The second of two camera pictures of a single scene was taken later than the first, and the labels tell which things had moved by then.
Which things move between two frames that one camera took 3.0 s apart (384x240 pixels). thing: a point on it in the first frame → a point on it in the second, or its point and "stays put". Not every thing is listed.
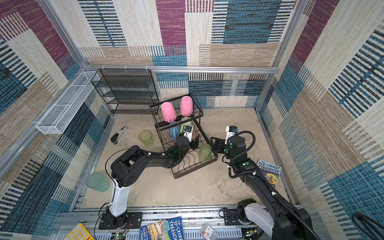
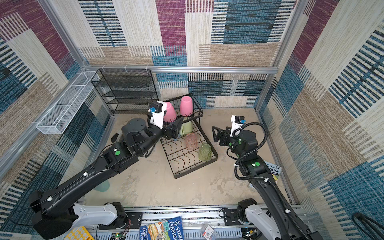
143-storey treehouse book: x=271 y=171 stays put
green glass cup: x=205 y=153 stays put
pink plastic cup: x=186 y=106 stays put
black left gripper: x=195 y=145 → x=173 y=130
